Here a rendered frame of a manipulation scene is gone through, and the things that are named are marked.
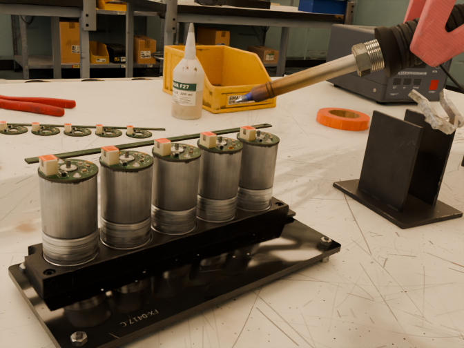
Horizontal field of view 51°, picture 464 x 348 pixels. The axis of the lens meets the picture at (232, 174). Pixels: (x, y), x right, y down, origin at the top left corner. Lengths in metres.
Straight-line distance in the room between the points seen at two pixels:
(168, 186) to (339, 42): 0.59
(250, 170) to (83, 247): 0.10
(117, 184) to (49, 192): 0.03
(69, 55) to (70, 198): 4.15
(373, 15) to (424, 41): 6.12
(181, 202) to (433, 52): 0.14
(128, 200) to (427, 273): 0.17
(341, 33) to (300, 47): 5.26
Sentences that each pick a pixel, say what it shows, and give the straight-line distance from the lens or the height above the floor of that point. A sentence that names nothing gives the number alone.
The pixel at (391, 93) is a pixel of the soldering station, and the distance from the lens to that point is 0.72.
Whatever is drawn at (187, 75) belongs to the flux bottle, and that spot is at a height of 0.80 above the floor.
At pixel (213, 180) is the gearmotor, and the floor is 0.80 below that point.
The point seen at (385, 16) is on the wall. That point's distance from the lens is 6.23.
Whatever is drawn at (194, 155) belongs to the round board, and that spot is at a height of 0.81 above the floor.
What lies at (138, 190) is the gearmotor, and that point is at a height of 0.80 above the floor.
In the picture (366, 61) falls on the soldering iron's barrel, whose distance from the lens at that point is 0.24.
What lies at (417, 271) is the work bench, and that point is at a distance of 0.30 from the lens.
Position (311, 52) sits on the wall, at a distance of 6.17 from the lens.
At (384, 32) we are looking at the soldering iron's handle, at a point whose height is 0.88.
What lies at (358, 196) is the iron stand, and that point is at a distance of 0.38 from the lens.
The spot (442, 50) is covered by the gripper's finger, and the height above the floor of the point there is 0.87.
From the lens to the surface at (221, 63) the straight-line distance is 0.70.
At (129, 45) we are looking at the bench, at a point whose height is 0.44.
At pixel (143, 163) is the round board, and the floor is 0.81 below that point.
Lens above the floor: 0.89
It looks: 22 degrees down
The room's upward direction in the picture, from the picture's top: 6 degrees clockwise
